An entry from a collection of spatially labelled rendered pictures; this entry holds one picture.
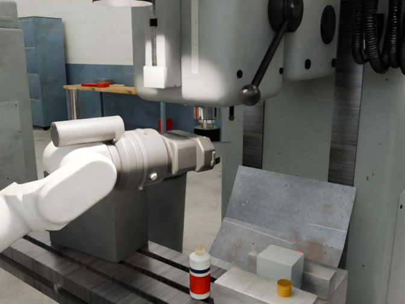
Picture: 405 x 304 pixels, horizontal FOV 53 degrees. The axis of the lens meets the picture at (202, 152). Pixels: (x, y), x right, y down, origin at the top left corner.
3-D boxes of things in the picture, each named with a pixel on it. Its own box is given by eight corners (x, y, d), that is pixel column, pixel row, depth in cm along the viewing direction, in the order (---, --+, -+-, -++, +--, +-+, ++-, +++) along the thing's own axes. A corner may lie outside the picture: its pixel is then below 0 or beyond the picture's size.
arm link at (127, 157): (145, 195, 60) (70, 213, 53) (113, 175, 68) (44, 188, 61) (145, 120, 57) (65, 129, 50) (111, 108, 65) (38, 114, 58)
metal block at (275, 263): (289, 301, 64) (291, 266, 62) (255, 288, 67) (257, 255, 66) (302, 286, 68) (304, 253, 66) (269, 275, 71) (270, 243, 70)
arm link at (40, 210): (126, 184, 56) (40, 247, 50) (99, 166, 63) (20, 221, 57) (105, 146, 53) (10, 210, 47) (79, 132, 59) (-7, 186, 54)
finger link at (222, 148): (228, 155, 71) (200, 161, 68) (228, 137, 71) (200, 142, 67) (234, 157, 70) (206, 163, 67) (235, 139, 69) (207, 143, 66)
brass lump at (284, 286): (287, 299, 59) (288, 288, 59) (273, 294, 61) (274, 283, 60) (293, 292, 61) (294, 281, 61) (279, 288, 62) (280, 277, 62)
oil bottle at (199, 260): (202, 302, 77) (202, 250, 75) (185, 295, 80) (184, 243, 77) (214, 292, 80) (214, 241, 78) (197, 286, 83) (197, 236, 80)
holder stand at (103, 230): (116, 264, 91) (111, 179, 86) (49, 242, 102) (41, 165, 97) (149, 243, 101) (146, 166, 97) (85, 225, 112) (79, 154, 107)
